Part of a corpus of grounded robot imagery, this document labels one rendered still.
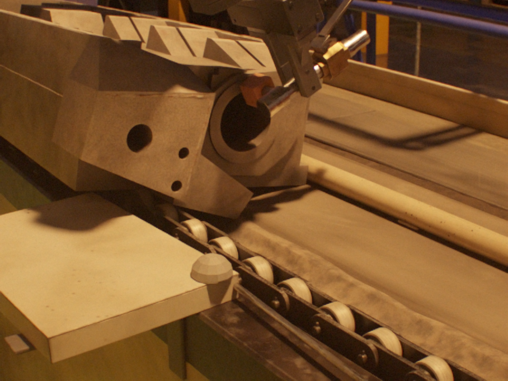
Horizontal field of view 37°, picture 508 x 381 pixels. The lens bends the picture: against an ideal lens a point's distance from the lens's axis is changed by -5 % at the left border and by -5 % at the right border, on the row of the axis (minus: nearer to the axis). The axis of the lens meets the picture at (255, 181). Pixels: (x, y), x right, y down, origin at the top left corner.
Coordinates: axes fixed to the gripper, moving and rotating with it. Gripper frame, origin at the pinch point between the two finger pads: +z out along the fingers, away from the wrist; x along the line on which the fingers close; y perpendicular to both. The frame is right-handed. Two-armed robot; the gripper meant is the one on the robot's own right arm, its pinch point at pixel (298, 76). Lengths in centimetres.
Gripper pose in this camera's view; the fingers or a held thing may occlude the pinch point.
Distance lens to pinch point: 101.0
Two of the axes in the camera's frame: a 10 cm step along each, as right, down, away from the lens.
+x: -5.9, -2.7, 7.6
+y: 7.4, -5.7, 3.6
